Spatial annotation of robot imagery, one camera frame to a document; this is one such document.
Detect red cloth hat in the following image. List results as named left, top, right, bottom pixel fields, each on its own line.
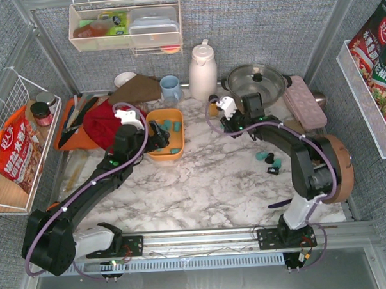
left=81, top=98, right=149, bottom=152

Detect white thermos jug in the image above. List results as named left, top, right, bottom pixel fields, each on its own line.
left=189, top=39, right=218, bottom=101

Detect amber liquid bottle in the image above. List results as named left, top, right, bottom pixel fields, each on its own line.
left=73, top=20, right=112, bottom=38

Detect brown cork mat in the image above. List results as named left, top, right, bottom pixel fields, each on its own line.
left=284, top=120, right=306, bottom=135

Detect purple handle utensil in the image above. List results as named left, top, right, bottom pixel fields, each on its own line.
left=268, top=199, right=292, bottom=209

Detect cream wall shelf basket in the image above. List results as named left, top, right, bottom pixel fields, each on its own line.
left=68, top=0, right=183, bottom=54

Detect white small bowl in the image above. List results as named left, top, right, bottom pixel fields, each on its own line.
left=114, top=71, right=137, bottom=88

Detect light blue mug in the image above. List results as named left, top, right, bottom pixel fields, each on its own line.
left=159, top=75, right=182, bottom=104

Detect pink egg tray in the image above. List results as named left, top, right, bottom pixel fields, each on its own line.
left=282, top=75, right=327, bottom=130

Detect orange storage basket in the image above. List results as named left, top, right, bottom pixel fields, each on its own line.
left=147, top=108, right=184, bottom=161

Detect silver lid glass jar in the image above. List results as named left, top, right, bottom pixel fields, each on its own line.
left=36, top=91, right=57, bottom=114

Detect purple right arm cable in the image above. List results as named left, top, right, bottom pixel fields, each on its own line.
left=204, top=93, right=343, bottom=276

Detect dark lid glass jar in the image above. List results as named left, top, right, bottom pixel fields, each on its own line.
left=30, top=102, right=53, bottom=127

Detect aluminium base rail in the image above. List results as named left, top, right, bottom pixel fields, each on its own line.
left=27, top=223, right=324, bottom=280

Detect brown olive cloth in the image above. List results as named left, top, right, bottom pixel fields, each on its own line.
left=108, top=74, right=162, bottom=105

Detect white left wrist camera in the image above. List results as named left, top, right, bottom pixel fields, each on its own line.
left=114, top=109, right=144, bottom=129

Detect round wooden board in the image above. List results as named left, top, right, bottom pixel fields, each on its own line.
left=323, top=134, right=354, bottom=204

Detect orange juice bottle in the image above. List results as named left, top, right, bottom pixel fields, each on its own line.
left=208, top=94, right=219, bottom=117

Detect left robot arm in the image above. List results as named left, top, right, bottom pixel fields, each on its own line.
left=22, top=121, right=170, bottom=277

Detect stainless steel pot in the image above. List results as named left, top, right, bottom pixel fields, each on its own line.
left=221, top=64, right=292, bottom=108

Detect black blade kitchen knife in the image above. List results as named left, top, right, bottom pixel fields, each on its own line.
left=58, top=95, right=99, bottom=148

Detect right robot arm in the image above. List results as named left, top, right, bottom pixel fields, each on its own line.
left=215, top=94, right=341, bottom=246

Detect clear plastic food containers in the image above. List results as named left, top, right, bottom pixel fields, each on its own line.
left=128, top=6, right=180, bottom=47

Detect cream handle knife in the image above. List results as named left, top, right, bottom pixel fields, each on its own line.
left=65, top=94, right=86, bottom=129

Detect orange plastic tray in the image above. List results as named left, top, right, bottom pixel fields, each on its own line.
left=53, top=98, right=99, bottom=151

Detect silver metal cup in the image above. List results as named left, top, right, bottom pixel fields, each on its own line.
left=312, top=91, right=328, bottom=109

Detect clear small glass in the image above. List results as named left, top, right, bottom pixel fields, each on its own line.
left=163, top=97, right=179, bottom=109

